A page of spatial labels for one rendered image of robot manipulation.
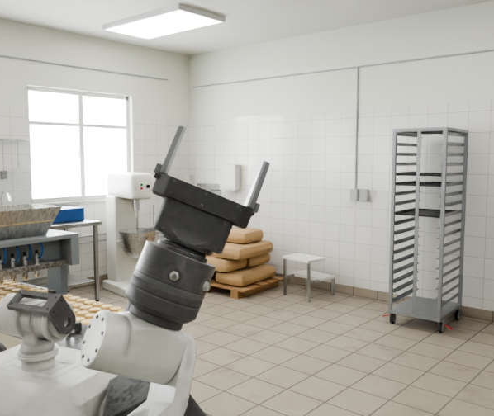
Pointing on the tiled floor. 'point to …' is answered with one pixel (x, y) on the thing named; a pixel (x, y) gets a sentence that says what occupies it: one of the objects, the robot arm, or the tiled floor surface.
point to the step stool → (306, 272)
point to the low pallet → (245, 286)
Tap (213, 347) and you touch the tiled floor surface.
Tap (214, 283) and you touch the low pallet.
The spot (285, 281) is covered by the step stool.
